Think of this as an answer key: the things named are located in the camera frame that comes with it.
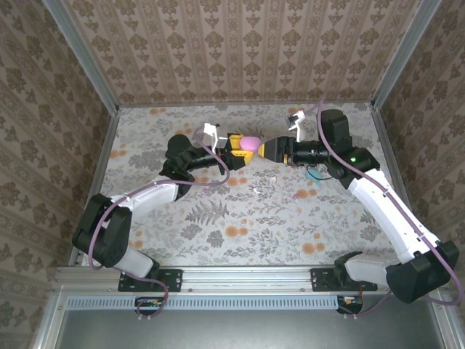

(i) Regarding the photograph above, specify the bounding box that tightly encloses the pink earbud charging case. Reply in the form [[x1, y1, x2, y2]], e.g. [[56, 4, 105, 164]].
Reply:
[[238, 135, 262, 153]]

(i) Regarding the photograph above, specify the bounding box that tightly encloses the small connector board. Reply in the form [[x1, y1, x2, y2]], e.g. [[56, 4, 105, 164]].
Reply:
[[336, 294, 364, 314], [134, 296, 165, 314]]

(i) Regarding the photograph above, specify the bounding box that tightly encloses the grey metal panel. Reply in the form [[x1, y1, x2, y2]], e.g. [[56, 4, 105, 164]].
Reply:
[[31, 285, 465, 349]]

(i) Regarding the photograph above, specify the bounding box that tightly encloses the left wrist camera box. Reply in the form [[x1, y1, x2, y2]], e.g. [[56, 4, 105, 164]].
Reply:
[[201, 122, 223, 150]]

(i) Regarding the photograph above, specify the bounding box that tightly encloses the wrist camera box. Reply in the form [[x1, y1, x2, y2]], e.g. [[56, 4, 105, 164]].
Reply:
[[286, 110, 310, 143], [201, 122, 223, 150]]

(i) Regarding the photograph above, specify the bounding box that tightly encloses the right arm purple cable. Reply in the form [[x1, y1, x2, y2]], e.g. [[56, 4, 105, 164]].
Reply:
[[304, 96, 462, 321]]

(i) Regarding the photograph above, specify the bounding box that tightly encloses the thin black cable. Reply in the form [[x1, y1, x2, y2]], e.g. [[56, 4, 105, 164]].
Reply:
[[304, 164, 333, 183]]

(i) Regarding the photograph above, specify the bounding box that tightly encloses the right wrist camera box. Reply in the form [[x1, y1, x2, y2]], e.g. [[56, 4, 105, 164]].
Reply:
[[286, 110, 310, 143]]

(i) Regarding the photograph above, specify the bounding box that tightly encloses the aluminium side rail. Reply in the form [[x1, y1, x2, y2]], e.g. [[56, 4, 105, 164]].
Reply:
[[68, 108, 121, 266], [369, 103, 432, 265]]

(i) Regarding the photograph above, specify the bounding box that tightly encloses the aluminium table edge rail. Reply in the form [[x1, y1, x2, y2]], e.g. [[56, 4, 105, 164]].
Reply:
[[53, 264, 448, 294]]

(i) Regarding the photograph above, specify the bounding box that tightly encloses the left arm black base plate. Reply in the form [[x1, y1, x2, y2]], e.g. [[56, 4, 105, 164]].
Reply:
[[118, 268, 182, 294]]

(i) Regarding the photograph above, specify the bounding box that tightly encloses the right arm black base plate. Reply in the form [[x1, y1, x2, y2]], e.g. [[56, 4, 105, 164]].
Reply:
[[310, 268, 379, 293]]

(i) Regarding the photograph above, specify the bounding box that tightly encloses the aluminium corner post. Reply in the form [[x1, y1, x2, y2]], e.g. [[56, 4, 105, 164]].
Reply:
[[370, 0, 443, 110], [41, 0, 121, 116]]

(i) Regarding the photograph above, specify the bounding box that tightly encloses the grey slotted cable duct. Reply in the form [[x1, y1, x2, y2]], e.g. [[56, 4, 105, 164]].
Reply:
[[66, 294, 341, 311]]

